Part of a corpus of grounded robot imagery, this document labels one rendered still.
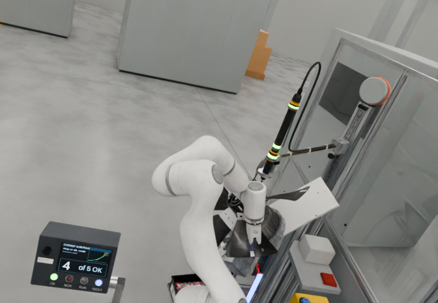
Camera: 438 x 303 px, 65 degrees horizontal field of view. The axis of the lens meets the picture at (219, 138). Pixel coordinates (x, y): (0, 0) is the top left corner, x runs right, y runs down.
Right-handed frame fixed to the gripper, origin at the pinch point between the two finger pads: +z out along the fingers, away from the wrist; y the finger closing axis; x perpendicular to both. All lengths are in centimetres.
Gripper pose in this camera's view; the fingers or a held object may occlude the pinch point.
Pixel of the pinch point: (251, 245)
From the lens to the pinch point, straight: 155.6
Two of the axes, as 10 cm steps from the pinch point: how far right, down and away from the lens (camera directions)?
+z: 0.0, 8.9, 4.6
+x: -10.0, 0.4, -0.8
